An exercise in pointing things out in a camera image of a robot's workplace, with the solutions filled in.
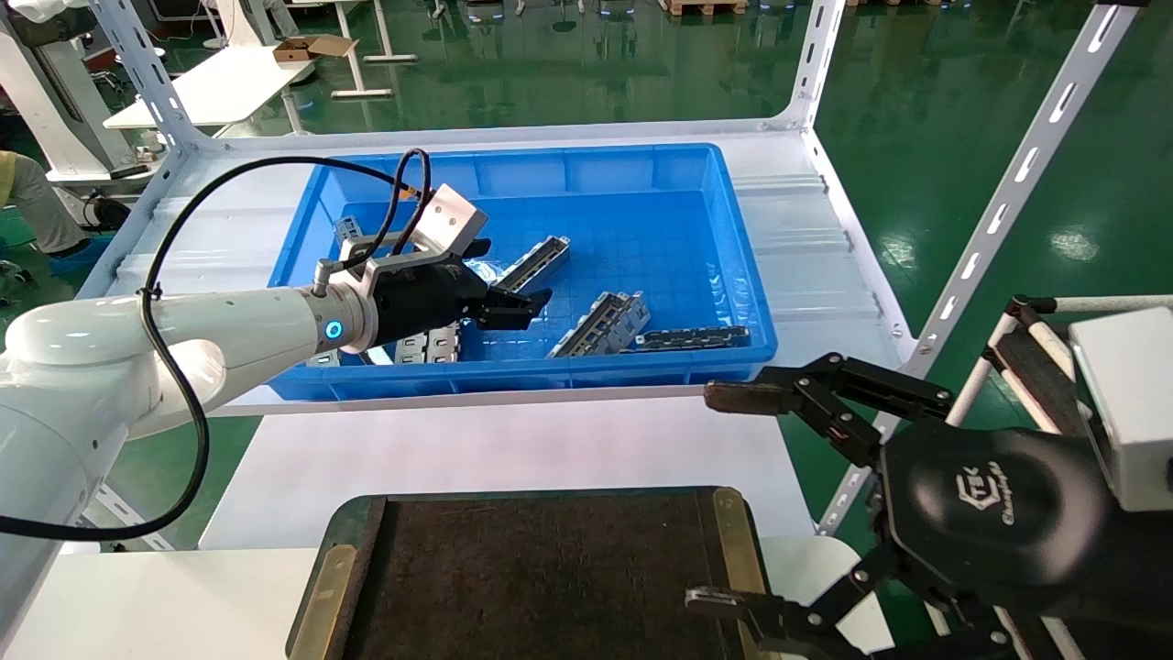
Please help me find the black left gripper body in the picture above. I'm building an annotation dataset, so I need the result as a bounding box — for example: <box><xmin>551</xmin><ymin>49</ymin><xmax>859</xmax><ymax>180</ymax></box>
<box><xmin>369</xmin><ymin>258</ymin><xmax>493</xmax><ymax>355</ymax></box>

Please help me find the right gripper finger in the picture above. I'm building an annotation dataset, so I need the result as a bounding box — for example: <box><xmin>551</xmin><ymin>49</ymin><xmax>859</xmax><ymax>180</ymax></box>
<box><xmin>685</xmin><ymin>545</ymin><xmax>1009</xmax><ymax>660</ymax></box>
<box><xmin>704</xmin><ymin>353</ymin><xmax>954</xmax><ymax>468</ymax></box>

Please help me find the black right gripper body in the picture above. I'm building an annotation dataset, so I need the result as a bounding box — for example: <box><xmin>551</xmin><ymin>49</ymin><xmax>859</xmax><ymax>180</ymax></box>
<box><xmin>878</xmin><ymin>424</ymin><xmax>1173</xmax><ymax>635</ymax></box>

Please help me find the black container tray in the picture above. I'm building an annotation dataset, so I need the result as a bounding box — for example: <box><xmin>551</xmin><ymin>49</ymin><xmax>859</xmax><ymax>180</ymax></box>
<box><xmin>289</xmin><ymin>486</ymin><xmax>780</xmax><ymax>660</ymax></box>

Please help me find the dark metal connector cage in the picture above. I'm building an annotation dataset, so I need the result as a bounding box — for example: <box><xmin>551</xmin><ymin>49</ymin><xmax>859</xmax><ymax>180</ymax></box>
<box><xmin>632</xmin><ymin>325</ymin><xmax>751</xmax><ymax>352</ymax></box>

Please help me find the blue plastic bin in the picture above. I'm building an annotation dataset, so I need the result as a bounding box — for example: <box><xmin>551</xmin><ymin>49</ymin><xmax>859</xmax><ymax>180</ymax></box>
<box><xmin>268</xmin><ymin>144</ymin><xmax>778</xmax><ymax>402</ymax></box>

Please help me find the white metal shelf rack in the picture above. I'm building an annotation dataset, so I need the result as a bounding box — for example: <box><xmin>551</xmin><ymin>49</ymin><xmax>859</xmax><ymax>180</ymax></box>
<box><xmin>55</xmin><ymin>0</ymin><xmax>1151</xmax><ymax>551</ymax></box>

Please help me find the open cardboard box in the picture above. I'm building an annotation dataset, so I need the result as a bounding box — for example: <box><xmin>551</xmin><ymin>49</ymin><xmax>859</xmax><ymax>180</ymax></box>
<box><xmin>273</xmin><ymin>35</ymin><xmax>358</xmax><ymax>63</ymax></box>

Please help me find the white desk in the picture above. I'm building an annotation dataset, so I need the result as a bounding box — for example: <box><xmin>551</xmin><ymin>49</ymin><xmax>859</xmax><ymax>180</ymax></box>
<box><xmin>104</xmin><ymin>44</ymin><xmax>317</xmax><ymax>129</ymax></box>

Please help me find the person in grey trousers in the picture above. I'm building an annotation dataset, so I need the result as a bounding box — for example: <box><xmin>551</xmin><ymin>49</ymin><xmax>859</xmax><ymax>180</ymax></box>
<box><xmin>0</xmin><ymin>151</ymin><xmax>115</xmax><ymax>276</ymax></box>

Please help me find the black chair caster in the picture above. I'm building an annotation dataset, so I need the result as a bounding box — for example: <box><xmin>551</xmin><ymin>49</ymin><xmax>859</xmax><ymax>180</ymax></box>
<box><xmin>0</xmin><ymin>261</ymin><xmax>33</xmax><ymax>308</ymax></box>

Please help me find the white machine column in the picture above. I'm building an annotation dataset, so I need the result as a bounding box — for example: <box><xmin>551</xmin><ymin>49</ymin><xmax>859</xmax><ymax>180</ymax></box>
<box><xmin>0</xmin><ymin>0</ymin><xmax>157</xmax><ymax>230</ymax></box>

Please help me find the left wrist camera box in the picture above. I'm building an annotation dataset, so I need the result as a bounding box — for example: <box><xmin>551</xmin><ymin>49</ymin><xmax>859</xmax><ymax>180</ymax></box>
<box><xmin>414</xmin><ymin>183</ymin><xmax>488</xmax><ymax>269</ymax></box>

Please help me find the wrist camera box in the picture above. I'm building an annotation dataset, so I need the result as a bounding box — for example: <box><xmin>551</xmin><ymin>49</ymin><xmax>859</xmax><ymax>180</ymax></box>
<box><xmin>414</xmin><ymin>183</ymin><xmax>488</xmax><ymax>269</ymax></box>
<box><xmin>1068</xmin><ymin>307</ymin><xmax>1173</xmax><ymax>512</ymax></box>

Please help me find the white pipe frame cart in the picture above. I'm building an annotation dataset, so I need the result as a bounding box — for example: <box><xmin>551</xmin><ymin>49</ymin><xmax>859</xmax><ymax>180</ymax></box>
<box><xmin>916</xmin><ymin>293</ymin><xmax>1173</xmax><ymax>660</ymax></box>

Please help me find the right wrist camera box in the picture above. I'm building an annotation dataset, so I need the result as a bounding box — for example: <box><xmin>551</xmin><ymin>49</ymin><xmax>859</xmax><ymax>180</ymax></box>
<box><xmin>1068</xmin><ymin>307</ymin><xmax>1173</xmax><ymax>512</ymax></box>

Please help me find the white desk leg frame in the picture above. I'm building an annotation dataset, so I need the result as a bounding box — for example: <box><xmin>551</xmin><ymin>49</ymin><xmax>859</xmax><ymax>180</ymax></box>
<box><xmin>330</xmin><ymin>0</ymin><xmax>418</xmax><ymax>100</ymax></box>

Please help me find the black camera cable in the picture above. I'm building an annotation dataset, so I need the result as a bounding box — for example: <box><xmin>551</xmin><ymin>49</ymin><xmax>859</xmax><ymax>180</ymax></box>
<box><xmin>0</xmin><ymin>147</ymin><xmax>433</xmax><ymax>542</ymax></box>

